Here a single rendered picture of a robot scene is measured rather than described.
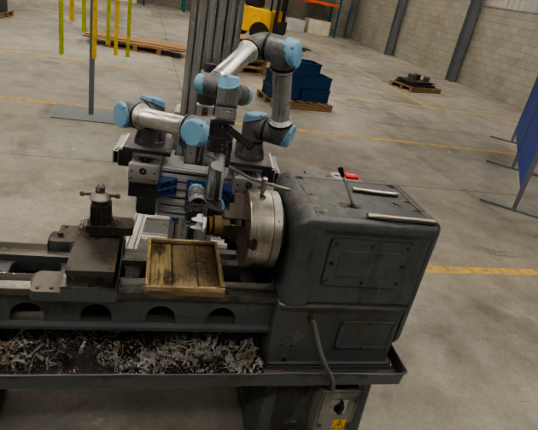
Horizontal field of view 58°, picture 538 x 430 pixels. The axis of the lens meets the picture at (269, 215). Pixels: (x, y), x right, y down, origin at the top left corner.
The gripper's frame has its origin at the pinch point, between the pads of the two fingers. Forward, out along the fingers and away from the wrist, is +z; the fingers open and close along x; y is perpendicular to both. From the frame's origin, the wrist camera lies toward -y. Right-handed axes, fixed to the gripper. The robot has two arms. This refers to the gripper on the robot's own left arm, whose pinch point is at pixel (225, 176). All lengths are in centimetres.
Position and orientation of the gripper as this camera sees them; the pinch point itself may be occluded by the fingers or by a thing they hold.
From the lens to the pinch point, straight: 177.2
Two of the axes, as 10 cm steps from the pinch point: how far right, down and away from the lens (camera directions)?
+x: 2.3, 2.2, -9.5
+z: -1.2, 9.7, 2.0
